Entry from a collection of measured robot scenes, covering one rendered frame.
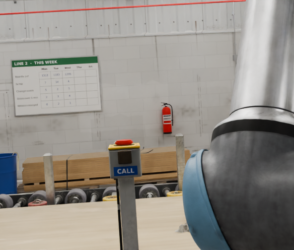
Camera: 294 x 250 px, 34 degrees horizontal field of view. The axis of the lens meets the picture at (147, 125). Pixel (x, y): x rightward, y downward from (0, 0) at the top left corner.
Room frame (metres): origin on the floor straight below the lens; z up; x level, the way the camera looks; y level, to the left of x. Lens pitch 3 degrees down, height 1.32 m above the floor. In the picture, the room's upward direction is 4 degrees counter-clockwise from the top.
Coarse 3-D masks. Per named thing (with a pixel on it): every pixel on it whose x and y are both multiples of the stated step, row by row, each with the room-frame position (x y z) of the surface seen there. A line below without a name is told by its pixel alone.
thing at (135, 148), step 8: (112, 144) 1.11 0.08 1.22; (136, 144) 1.07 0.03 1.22; (112, 152) 1.05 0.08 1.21; (136, 152) 1.05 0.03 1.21; (112, 160) 1.05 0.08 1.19; (136, 160) 1.05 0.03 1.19; (112, 168) 1.05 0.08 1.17; (112, 176) 1.05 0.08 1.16; (120, 176) 1.05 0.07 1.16; (128, 176) 1.05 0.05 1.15; (136, 176) 1.05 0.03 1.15
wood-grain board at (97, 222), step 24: (0, 216) 1.86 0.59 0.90; (24, 216) 1.83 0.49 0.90; (48, 216) 1.80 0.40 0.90; (72, 216) 1.78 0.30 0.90; (96, 216) 1.75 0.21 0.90; (144, 216) 1.71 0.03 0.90; (168, 216) 1.69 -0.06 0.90; (0, 240) 1.52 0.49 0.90; (24, 240) 1.50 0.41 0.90; (48, 240) 1.48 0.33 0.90; (72, 240) 1.46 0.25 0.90; (96, 240) 1.45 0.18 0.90; (144, 240) 1.42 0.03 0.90; (168, 240) 1.40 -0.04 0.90; (192, 240) 1.38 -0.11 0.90
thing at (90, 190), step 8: (152, 184) 2.70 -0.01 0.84; (160, 184) 2.69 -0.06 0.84; (168, 184) 2.68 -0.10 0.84; (176, 184) 2.69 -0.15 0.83; (32, 192) 2.68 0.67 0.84; (56, 192) 2.66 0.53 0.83; (64, 192) 2.66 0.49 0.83; (88, 192) 2.67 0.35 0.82; (136, 192) 2.68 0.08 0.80; (160, 192) 2.68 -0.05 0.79; (16, 200) 2.65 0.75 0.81; (64, 200) 2.66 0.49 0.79; (88, 200) 2.67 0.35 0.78
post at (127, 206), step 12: (120, 180) 1.06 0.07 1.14; (132, 180) 1.06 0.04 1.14; (120, 192) 1.06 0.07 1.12; (132, 192) 1.06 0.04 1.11; (120, 204) 1.06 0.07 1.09; (132, 204) 1.06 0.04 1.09; (120, 216) 1.08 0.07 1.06; (132, 216) 1.06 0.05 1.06; (120, 228) 1.08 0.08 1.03; (132, 228) 1.06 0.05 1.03; (120, 240) 1.08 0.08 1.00; (132, 240) 1.06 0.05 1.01
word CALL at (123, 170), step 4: (116, 168) 1.05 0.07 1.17; (120, 168) 1.05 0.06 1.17; (124, 168) 1.05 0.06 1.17; (128, 168) 1.05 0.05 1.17; (132, 168) 1.05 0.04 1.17; (136, 168) 1.05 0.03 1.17; (116, 172) 1.05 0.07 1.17; (120, 172) 1.05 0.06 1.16; (124, 172) 1.05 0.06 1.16; (128, 172) 1.05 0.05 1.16; (132, 172) 1.05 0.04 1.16; (136, 172) 1.05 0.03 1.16
